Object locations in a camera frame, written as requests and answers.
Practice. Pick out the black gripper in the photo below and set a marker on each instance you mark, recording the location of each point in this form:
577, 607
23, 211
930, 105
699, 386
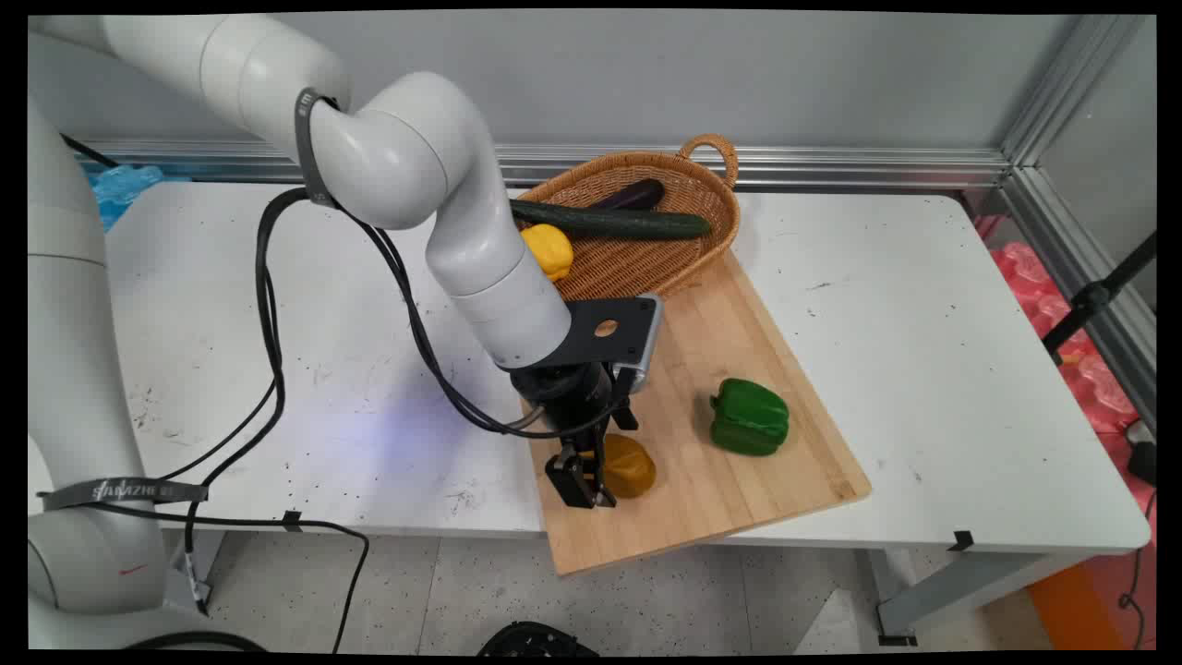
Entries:
568, 388

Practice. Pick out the long dark green cucumber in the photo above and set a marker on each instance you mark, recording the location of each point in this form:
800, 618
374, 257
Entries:
628, 223

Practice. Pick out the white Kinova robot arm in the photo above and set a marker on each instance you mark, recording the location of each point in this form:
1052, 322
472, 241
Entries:
416, 157

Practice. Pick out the brown yellow potato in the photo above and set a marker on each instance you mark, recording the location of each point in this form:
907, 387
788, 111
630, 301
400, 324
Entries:
633, 469

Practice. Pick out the wooden cutting board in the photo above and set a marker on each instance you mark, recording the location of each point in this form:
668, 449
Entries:
720, 499

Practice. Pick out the green bell pepper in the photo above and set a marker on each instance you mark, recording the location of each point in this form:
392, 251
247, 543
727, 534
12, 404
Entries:
750, 417

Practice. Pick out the black round floor object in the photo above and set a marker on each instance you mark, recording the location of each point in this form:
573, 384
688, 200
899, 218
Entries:
536, 640

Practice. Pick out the woven wicker basket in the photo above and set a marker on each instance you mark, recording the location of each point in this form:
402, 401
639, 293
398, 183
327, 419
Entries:
646, 263

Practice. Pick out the yellow bell pepper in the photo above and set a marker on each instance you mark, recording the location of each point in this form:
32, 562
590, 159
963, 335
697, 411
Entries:
547, 249

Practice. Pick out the purple eggplant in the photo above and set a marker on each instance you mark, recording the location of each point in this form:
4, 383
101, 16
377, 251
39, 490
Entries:
633, 194

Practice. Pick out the black tape piece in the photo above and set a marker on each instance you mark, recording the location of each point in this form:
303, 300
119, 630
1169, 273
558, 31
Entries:
962, 541
292, 521

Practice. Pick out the grey table leg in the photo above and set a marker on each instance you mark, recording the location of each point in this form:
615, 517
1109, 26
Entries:
196, 568
960, 586

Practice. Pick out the orange floor strip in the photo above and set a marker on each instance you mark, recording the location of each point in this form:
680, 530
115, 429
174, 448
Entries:
1076, 610

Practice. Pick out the pink bubble wrap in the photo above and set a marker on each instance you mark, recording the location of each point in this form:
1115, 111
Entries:
1094, 374

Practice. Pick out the black tripod stand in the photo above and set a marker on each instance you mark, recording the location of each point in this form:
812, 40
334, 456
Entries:
1094, 297

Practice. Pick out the blue bubble wrap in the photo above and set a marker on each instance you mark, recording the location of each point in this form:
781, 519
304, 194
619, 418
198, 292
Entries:
125, 187

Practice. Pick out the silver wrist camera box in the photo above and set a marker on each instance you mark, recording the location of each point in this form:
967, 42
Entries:
644, 346

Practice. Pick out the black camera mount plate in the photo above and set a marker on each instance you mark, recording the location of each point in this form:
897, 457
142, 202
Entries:
600, 332

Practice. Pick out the aluminium frame rail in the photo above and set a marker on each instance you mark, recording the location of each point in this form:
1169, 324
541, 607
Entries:
831, 166
1080, 212

